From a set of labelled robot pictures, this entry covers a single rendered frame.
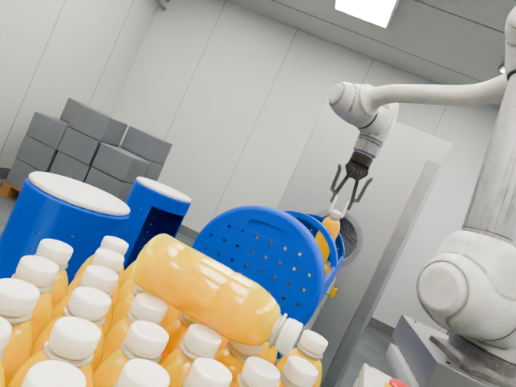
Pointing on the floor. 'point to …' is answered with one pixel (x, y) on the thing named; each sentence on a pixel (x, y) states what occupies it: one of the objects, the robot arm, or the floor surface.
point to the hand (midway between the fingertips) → (339, 206)
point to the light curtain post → (380, 274)
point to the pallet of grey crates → (87, 151)
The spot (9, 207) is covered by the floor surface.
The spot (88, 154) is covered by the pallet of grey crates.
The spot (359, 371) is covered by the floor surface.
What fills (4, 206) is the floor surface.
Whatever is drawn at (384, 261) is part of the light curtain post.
